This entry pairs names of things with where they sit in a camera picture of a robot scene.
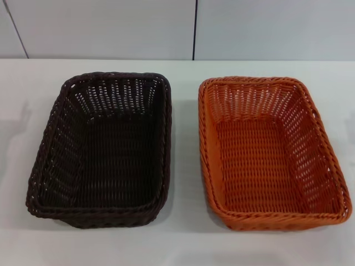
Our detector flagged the dark brown woven basket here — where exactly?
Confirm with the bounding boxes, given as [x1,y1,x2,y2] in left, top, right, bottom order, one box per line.
[26,71,173,230]

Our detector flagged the orange woven basket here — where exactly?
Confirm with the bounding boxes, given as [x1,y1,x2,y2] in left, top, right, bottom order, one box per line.
[197,76,353,232]

